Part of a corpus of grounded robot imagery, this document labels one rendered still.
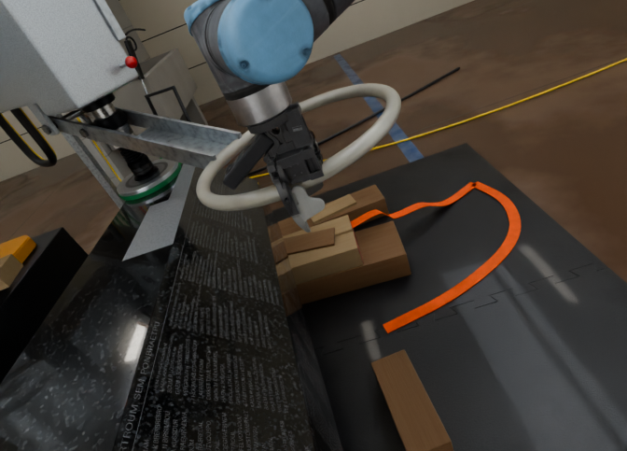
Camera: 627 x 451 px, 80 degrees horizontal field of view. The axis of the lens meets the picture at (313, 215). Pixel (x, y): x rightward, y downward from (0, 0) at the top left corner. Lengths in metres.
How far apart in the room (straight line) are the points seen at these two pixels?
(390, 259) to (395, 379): 0.52
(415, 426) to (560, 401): 0.43
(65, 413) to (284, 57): 0.62
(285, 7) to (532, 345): 1.29
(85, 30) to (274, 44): 0.88
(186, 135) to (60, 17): 0.40
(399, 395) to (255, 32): 1.08
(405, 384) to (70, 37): 1.32
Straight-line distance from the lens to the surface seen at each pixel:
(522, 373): 1.42
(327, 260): 1.57
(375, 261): 1.61
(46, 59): 1.18
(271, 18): 0.41
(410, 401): 1.25
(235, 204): 0.69
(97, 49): 1.25
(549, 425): 1.36
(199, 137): 1.15
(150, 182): 1.29
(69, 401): 0.78
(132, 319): 0.82
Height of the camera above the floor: 1.24
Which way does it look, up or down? 34 degrees down
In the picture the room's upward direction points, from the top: 22 degrees counter-clockwise
